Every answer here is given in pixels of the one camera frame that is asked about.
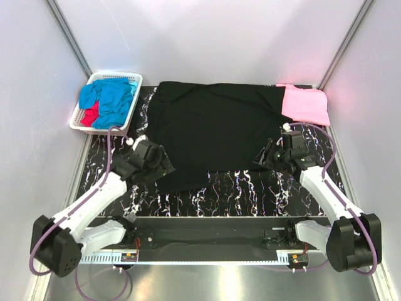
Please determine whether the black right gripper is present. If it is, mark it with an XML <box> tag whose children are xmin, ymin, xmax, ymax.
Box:
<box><xmin>253</xmin><ymin>139</ymin><xmax>290</xmax><ymax>173</ymax></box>

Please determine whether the black t-shirt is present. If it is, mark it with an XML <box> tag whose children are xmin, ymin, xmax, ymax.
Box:
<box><xmin>145</xmin><ymin>82</ymin><xmax>292</xmax><ymax>194</ymax></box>

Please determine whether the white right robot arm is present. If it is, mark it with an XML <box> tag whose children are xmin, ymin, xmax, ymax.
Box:
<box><xmin>254</xmin><ymin>130</ymin><xmax>382</xmax><ymax>275</ymax></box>

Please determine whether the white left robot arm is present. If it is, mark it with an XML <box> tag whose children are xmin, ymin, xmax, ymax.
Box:
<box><xmin>29</xmin><ymin>135</ymin><xmax>175</xmax><ymax>277</ymax></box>

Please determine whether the folded pink t-shirt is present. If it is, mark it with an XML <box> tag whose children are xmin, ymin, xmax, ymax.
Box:
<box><xmin>276</xmin><ymin>83</ymin><xmax>330</xmax><ymax>126</ymax></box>

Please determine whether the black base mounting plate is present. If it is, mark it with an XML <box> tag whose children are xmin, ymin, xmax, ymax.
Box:
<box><xmin>106</xmin><ymin>217</ymin><xmax>304</xmax><ymax>265</ymax></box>

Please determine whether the blue t-shirt in basket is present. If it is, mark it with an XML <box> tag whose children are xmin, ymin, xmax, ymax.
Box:
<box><xmin>78</xmin><ymin>77</ymin><xmax>138</xmax><ymax>130</ymax></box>

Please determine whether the white plastic basket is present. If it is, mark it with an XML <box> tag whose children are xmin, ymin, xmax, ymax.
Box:
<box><xmin>70</xmin><ymin>71</ymin><xmax>143</xmax><ymax>136</ymax></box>

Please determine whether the red t-shirt in basket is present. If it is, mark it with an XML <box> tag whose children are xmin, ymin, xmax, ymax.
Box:
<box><xmin>81</xmin><ymin>102</ymin><xmax>100</xmax><ymax>127</ymax></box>

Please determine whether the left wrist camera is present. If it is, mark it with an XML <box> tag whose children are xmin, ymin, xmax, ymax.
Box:
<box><xmin>124</xmin><ymin>135</ymin><xmax>158</xmax><ymax>166</ymax></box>

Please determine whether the aluminium frame rail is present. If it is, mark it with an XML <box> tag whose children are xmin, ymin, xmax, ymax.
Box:
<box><xmin>42</xmin><ymin>227</ymin><xmax>383</xmax><ymax>266</ymax></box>

